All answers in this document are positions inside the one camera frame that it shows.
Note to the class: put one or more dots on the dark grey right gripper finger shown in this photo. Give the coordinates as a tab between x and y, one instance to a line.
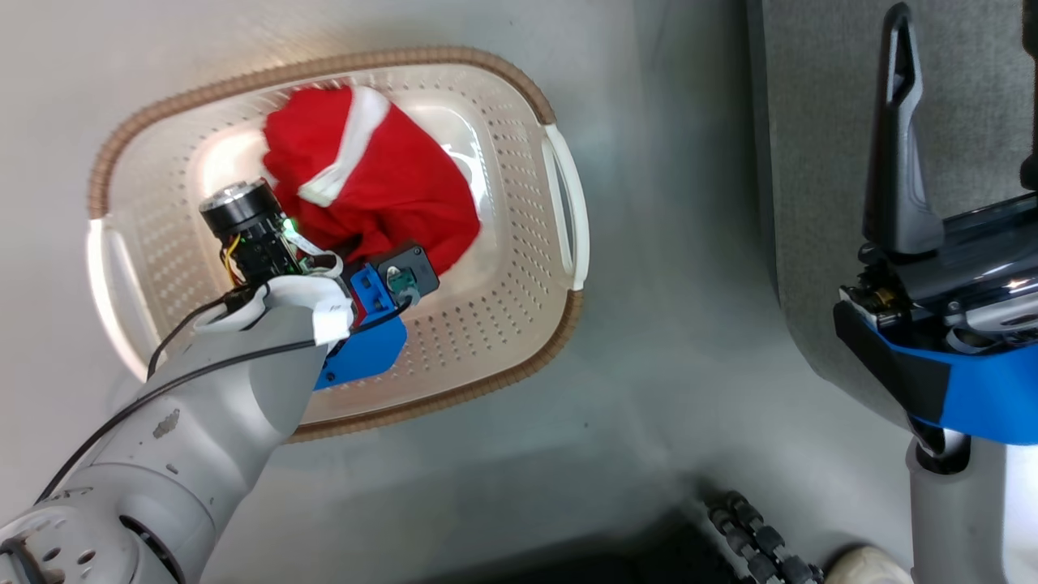
1031	97

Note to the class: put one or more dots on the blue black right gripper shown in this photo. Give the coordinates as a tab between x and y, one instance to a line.
973	365

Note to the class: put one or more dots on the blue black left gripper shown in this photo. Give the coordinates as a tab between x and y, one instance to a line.
369	345

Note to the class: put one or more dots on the red and white garment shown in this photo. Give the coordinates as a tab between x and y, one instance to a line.
389	186

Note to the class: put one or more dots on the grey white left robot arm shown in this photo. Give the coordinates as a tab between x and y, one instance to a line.
203	422

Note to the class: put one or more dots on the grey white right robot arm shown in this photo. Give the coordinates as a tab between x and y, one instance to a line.
965	519

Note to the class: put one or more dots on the grey upholstered furniture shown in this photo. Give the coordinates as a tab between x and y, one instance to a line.
819	162

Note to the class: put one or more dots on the beige perforated plastic laundry basket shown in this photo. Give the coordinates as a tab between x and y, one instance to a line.
486	324

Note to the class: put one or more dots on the black omni wheel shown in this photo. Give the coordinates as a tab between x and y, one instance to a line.
762	539

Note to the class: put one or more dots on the white rounded base part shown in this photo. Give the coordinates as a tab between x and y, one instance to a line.
868	568

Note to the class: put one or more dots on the black cylindrical wrist camera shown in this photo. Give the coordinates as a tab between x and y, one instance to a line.
243	217

